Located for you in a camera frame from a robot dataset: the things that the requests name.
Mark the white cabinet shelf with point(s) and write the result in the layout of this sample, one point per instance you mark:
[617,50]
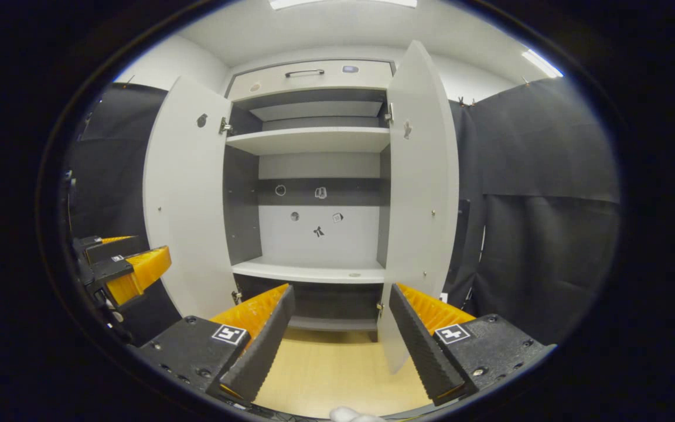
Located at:
[308,271]
[308,140]

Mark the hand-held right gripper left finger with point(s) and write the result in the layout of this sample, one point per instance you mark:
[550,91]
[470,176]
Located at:
[264,346]

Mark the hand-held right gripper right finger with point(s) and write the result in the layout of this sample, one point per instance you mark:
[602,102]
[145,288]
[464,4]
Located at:
[419,346]

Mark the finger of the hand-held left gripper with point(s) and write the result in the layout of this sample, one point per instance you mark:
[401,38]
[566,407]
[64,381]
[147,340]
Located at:
[115,251]
[144,272]

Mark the narrow ceiling light panel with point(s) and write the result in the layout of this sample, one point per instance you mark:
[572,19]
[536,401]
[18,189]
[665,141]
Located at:
[542,63]

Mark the grey cabinet door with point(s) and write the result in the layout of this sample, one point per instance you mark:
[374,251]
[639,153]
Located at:
[185,205]
[419,205]

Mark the wide ceiling light panel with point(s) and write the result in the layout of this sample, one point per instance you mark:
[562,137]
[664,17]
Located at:
[343,3]

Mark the black backdrop cloth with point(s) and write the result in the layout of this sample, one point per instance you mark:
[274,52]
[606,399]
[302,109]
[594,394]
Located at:
[548,264]

